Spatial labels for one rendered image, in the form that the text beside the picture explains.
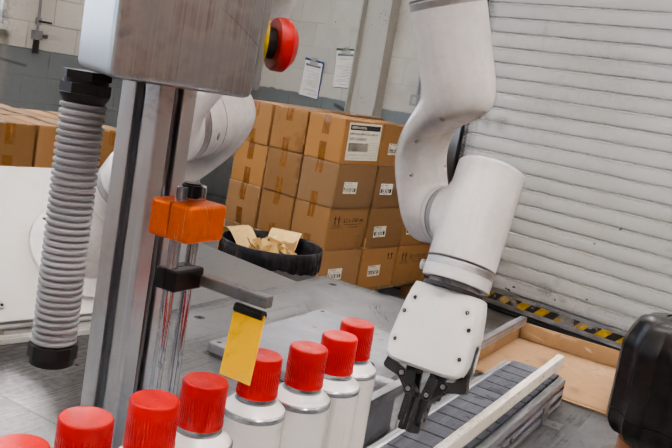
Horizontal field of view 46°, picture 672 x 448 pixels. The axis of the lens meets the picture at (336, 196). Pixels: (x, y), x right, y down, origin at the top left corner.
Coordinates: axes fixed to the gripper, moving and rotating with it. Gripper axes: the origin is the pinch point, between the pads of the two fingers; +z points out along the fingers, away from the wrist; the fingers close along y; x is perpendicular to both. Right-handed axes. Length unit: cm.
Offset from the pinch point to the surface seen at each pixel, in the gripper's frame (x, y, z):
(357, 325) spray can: -22.1, 0.0, -7.0
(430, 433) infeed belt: 12.8, -1.6, 2.2
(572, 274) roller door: 417, -78, -93
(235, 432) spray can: -36.1, -0.4, 4.2
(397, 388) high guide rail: 1.0, -3.2, -2.1
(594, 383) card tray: 70, 7, -14
